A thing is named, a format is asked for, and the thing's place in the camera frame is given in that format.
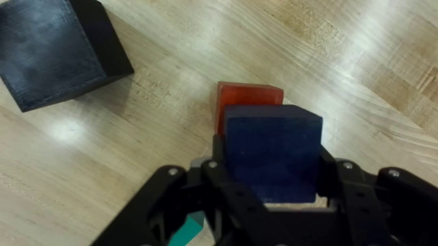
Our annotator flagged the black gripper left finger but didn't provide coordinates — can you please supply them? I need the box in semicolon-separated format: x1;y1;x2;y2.
91;135;277;246

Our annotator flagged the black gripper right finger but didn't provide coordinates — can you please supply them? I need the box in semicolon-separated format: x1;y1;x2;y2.
315;144;438;246

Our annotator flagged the blue block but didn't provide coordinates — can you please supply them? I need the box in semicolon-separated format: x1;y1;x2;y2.
222;103;325;204

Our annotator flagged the teal block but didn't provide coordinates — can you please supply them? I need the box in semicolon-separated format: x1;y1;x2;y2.
167;211;207;246

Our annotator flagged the red block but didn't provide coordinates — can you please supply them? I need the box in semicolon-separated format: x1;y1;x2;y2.
215;80;286;138

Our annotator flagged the black block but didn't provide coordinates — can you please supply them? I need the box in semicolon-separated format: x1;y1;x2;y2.
0;0;137;113

